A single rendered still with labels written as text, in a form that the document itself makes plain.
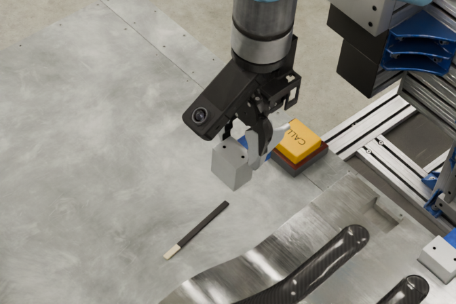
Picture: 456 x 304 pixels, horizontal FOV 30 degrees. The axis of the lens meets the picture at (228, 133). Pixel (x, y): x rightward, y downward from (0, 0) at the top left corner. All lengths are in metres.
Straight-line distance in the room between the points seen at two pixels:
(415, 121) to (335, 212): 1.10
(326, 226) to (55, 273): 0.40
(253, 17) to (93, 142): 0.51
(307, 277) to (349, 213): 0.12
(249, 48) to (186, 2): 1.84
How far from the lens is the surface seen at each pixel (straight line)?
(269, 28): 1.00
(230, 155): 1.19
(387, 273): 1.20
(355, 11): 1.48
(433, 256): 1.20
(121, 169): 1.37
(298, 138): 1.38
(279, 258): 1.19
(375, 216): 1.28
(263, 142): 1.12
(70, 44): 1.57
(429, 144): 2.27
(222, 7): 2.84
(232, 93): 1.06
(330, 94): 2.61
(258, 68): 1.05
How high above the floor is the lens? 1.89
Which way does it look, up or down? 50 degrees down
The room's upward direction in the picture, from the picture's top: 5 degrees clockwise
